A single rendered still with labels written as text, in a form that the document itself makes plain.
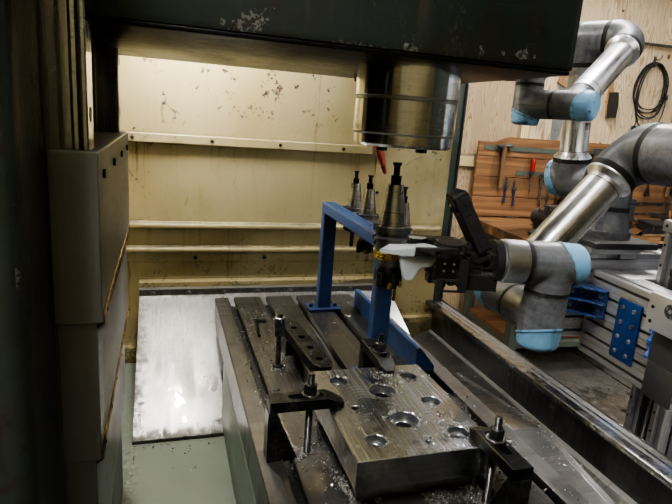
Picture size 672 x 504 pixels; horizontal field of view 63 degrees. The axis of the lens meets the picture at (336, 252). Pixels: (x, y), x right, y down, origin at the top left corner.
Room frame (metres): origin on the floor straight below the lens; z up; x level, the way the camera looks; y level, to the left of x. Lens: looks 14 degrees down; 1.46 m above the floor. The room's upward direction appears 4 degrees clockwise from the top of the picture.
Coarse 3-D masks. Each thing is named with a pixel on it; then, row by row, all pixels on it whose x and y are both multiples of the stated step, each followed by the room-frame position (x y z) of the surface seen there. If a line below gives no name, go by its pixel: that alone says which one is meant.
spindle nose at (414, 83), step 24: (360, 72) 0.87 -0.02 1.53; (384, 72) 0.82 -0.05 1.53; (408, 72) 0.81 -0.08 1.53; (432, 72) 0.82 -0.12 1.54; (456, 72) 0.84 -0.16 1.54; (360, 96) 0.86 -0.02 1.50; (384, 96) 0.82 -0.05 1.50; (408, 96) 0.81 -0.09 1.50; (432, 96) 0.82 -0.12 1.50; (456, 96) 0.85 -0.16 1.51; (360, 120) 0.85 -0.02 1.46; (384, 120) 0.82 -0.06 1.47; (408, 120) 0.81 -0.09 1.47; (432, 120) 0.82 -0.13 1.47; (384, 144) 0.82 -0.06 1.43; (408, 144) 0.81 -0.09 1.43; (432, 144) 0.82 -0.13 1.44
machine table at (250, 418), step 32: (224, 320) 1.42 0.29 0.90; (288, 320) 1.46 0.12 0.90; (320, 320) 1.48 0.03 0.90; (352, 320) 1.50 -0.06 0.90; (224, 352) 1.32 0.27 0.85; (256, 352) 1.23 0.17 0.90; (352, 352) 1.27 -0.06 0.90; (288, 384) 1.08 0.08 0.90; (448, 384) 1.14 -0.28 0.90; (256, 416) 0.94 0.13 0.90; (288, 416) 0.95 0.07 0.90; (480, 416) 1.01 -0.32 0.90; (256, 448) 0.84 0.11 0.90; (320, 448) 0.85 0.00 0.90; (256, 480) 0.81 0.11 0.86; (288, 480) 0.76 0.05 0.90; (320, 480) 0.77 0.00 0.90; (544, 480) 0.81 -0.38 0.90
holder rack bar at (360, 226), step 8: (328, 208) 1.52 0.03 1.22; (336, 208) 1.48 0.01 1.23; (344, 208) 1.49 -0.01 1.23; (336, 216) 1.45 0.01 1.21; (344, 216) 1.38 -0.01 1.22; (352, 216) 1.37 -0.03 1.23; (344, 224) 1.38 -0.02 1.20; (352, 224) 1.32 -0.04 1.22; (360, 224) 1.27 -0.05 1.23; (368, 224) 1.28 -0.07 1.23; (360, 232) 1.26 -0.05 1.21; (368, 232) 1.21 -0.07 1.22; (368, 240) 1.21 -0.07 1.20
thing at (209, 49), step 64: (128, 0) 0.65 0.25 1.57; (192, 0) 0.67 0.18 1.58; (256, 0) 0.69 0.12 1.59; (320, 0) 0.72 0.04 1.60; (384, 0) 0.74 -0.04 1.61; (448, 0) 0.77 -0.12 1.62; (512, 0) 0.80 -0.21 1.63; (576, 0) 0.83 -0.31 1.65; (256, 64) 1.04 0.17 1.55; (320, 64) 0.95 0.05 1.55; (448, 64) 0.81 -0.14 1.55; (512, 64) 0.81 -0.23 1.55
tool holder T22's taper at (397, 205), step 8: (392, 184) 0.88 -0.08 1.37; (392, 192) 0.88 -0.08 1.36; (400, 192) 0.88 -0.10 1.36; (384, 200) 0.89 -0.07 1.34; (392, 200) 0.88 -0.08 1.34; (400, 200) 0.88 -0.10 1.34; (384, 208) 0.88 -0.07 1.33; (392, 208) 0.87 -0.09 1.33; (400, 208) 0.88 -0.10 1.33; (384, 216) 0.88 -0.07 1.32; (392, 216) 0.87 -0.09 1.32; (400, 216) 0.87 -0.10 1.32; (384, 224) 0.87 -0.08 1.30; (392, 224) 0.87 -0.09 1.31; (400, 224) 0.87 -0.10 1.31
